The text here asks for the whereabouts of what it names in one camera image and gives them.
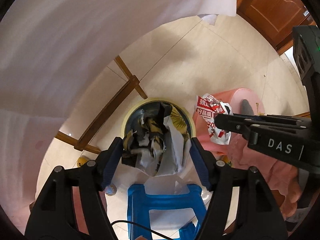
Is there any pink trouser leg right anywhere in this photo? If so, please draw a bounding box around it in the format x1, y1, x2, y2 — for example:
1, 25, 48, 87
227, 133, 302, 218

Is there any wooden table frame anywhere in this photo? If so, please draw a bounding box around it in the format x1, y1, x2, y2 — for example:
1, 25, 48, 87
55, 55, 148, 154

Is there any blue plastic stool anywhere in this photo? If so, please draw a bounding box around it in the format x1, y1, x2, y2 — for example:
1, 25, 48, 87
127, 184, 207, 239

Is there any grey sock foot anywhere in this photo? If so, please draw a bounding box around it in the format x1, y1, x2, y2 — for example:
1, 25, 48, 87
240, 99, 254, 116

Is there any red white snack wrapper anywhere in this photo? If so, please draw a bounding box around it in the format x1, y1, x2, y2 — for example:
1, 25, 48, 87
195, 93, 233, 145

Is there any white pink tablecloth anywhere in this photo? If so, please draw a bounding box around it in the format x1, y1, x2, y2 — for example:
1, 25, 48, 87
1, 0, 236, 233

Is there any yellow slipper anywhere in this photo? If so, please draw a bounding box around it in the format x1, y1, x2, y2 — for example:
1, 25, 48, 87
76, 155, 90, 167

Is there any black yellow floral bag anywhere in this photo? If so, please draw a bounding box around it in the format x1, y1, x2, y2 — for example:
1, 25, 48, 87
121, 102, 191, 177

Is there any wooden door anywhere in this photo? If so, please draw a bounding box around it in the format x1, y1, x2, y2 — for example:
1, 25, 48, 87
236, 0, 316, 55

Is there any cream round trash bin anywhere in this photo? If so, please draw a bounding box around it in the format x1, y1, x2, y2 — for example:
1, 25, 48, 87
121, 98, 196, 138

